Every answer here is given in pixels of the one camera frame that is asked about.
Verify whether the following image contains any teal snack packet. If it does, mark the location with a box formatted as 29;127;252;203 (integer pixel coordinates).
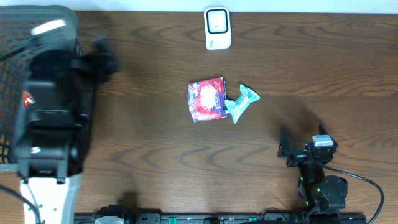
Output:
224;84;261;124

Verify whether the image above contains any red purple snack bag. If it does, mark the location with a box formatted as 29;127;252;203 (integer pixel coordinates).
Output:
187;77;228;122

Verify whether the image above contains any brown orange snack packet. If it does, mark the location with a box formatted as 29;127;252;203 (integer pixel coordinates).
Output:
22;91;35;108

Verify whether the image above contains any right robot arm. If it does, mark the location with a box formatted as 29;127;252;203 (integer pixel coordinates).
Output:
277;125;348;223

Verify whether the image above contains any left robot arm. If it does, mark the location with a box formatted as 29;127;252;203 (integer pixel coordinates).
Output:
11;37;119;223

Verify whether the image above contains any grey plastic mesh basket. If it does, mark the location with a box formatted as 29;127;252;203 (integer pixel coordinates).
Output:
1;6;85;169

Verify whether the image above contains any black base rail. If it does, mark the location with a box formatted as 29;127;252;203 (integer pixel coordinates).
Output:
72;205;366;224

